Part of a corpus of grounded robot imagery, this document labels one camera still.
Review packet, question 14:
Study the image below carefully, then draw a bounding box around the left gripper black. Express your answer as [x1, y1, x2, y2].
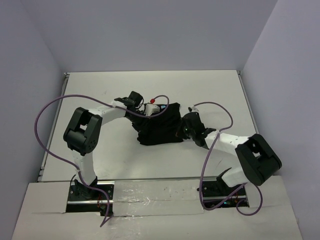
[125, 110, 153, 137]

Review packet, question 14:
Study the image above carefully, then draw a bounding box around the black t shirt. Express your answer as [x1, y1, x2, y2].
[132, 102, 184, 146]

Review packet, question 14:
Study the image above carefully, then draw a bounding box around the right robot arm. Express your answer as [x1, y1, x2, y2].
[177, 111, 282, 196]

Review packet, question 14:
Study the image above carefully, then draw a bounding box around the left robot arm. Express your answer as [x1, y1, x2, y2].
[63, 91, 144, 199]

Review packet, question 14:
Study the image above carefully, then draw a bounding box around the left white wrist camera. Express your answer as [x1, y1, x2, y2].
[144, 98, 160, 116]

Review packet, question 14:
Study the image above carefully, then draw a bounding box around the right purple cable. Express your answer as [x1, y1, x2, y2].
[188, 101, 263, 216]

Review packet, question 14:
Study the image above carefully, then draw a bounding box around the purple cable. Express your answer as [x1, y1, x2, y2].
[188, 101, 263, 216]
[34, 94, 171, 228]

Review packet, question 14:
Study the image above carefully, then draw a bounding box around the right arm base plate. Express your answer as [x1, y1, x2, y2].
[202, 180, 248, 208]

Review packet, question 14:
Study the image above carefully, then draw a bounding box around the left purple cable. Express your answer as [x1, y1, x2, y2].
[34, 94, 171, 228]

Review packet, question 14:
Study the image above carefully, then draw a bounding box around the aluminium table rail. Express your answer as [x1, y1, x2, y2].
[36, 73, 70, 183]

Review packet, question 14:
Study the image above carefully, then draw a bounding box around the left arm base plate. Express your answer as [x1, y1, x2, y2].
[65, 184, 108, 217]

